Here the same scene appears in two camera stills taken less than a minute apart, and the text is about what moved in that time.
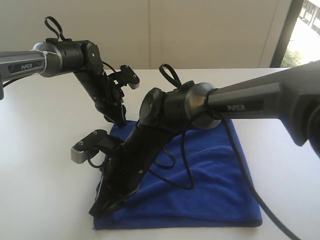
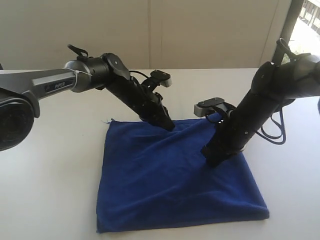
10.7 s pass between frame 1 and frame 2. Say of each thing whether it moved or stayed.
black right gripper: moved
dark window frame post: stayed
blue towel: stayed
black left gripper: moved
